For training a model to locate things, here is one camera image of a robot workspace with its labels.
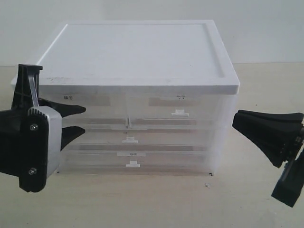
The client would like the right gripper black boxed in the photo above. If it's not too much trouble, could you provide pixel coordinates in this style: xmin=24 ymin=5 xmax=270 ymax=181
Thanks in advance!
xmin=232 ymin=110 xmax=304 ymax=208

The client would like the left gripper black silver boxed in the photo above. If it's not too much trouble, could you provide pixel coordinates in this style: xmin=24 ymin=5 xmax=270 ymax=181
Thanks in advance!
xmin=0 ymin=64 xmax=86 ymax=193

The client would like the white plastic drawer cabinet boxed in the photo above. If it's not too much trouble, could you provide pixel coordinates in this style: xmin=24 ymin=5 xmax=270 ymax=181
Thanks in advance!
xmin=25 ymin=20 xmax=240 ymax=175

